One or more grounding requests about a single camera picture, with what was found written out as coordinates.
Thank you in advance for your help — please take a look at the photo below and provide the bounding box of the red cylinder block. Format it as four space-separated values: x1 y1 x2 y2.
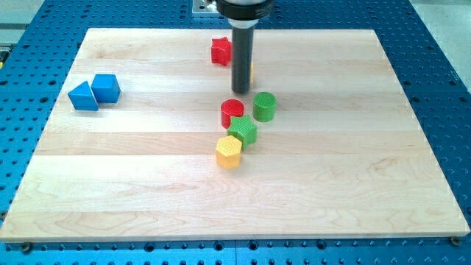
220 99 244 129

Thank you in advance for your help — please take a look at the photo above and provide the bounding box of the blue cube block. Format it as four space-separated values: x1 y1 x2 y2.
91 74 121 103

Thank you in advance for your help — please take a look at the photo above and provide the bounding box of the blue triangular prism block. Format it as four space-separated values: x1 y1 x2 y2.
68 81 99 111

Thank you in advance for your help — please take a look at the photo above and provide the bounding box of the silver metal mounting plate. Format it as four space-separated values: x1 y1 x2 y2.
191 0 219 17

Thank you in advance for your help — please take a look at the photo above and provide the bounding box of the green star block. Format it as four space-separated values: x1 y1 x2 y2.
227 115 258 151

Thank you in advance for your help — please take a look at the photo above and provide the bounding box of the yellow heart block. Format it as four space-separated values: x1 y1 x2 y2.
249 62 254 84

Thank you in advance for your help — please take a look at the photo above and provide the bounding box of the red star block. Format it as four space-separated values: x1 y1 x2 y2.
210 37 232 66

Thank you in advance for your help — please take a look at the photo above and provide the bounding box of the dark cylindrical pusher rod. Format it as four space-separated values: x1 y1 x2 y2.
231 26 254 93

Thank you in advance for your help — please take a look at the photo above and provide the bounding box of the yellow hexagon block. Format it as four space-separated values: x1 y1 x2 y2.
216 135 242 169

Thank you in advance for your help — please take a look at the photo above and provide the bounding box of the light wooden board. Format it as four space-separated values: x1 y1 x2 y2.
1 28 470 242

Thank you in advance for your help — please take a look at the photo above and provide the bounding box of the green cylinder block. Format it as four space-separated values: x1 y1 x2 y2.
252 92 277 122

